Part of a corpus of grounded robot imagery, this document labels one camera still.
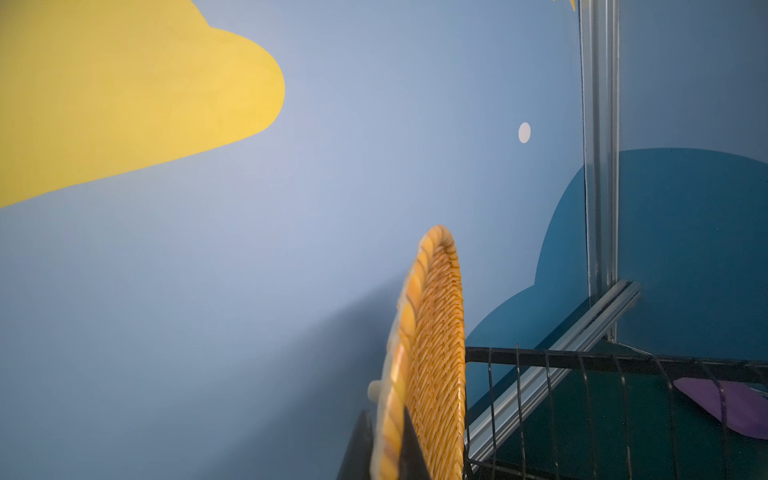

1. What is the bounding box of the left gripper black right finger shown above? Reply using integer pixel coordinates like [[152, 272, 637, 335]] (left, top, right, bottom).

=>
[[398, 408, 431, 480]]

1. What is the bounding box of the woven bamboo plate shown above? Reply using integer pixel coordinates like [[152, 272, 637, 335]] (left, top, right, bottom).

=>
[[369, 225, 466, 479]]

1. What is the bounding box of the purple scoop, pink handle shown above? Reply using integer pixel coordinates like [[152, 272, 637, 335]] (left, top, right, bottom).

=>
[[673, 377, 767, 440]]

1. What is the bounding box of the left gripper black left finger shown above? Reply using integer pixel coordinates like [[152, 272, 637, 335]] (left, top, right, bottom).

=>
[[337, 410, 374, 480]]

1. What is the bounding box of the black wire dish rack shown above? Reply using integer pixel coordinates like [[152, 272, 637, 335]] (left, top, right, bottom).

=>
[[465, 344, 767, 479]]

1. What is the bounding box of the aluminium frame rail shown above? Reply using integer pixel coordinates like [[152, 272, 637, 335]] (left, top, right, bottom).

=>
[[467, 280, 641, 461]]

